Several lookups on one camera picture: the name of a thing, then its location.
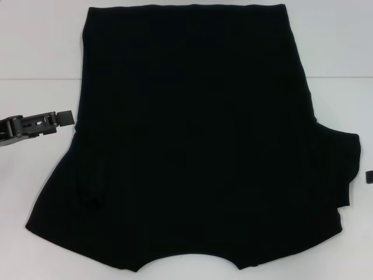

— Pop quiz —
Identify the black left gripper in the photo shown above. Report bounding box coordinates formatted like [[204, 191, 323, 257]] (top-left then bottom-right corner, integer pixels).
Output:
[[0, 110, 75, 147]]

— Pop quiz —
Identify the black shirt with FREE print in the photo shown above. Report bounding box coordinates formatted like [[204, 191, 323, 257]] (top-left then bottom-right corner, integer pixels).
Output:
[[24, 3, 364, 265]]

